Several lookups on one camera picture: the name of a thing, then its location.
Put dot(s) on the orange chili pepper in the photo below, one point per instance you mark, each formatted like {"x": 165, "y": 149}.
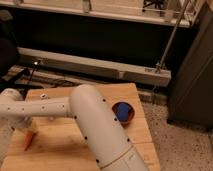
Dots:
{"x": 28, "y": 139}

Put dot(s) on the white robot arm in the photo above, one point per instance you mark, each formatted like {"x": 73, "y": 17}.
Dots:
{"x": 104, "y": 134}

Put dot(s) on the blue ball in bowl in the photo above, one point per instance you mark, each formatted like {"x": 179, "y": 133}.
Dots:
{"x": 123, "y": 112}

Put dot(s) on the long white baseboard heater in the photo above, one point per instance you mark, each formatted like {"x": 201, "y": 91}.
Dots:
{"x": 97, "y": 67}

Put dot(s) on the red bowl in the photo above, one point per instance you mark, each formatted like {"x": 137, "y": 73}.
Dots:
{"x": 131, "y": 112}

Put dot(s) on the metal pole stand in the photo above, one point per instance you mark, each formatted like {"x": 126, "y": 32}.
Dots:
{"x": 159, "y": 65}

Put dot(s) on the dark cabinet on right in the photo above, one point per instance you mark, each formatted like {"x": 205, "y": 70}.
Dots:
{"x": 191, "y": 94}

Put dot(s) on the black office chair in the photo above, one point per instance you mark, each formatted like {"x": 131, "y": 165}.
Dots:
{"x": 9, "y": 55}

